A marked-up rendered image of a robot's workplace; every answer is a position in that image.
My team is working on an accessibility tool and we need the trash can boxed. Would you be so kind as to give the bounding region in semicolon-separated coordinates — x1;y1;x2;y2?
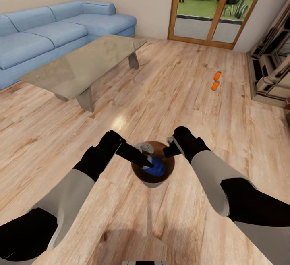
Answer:
131;141;175;188

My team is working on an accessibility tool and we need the can of soda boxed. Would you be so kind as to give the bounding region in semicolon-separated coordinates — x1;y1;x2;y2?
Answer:
142;155;166;178
211;81;220;91
214;71;221;81

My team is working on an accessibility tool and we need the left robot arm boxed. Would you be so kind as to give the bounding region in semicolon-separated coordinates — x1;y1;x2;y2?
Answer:
0;130;154;265

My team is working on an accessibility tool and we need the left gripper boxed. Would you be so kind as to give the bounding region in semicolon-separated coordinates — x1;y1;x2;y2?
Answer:
124;145;153;168

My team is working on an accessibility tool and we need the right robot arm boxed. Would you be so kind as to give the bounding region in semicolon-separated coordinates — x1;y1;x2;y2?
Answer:
163;126;290;265

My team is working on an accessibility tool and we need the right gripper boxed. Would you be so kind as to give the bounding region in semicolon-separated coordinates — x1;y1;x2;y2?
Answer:
163;145;182;158

